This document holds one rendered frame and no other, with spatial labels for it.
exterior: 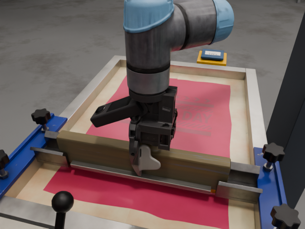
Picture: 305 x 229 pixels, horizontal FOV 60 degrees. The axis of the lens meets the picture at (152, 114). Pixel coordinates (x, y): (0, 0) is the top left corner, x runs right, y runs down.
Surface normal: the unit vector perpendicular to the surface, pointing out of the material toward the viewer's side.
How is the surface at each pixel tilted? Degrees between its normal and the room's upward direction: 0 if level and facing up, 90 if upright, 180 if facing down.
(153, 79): 90
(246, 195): 90
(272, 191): 0
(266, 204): 0
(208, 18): 60
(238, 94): 0
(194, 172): 90
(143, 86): 90
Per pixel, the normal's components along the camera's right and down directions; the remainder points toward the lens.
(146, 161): -0.23, 0.46
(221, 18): 0.50, 0.15
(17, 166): 0.00, -0.82
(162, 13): 0.52, 0.46
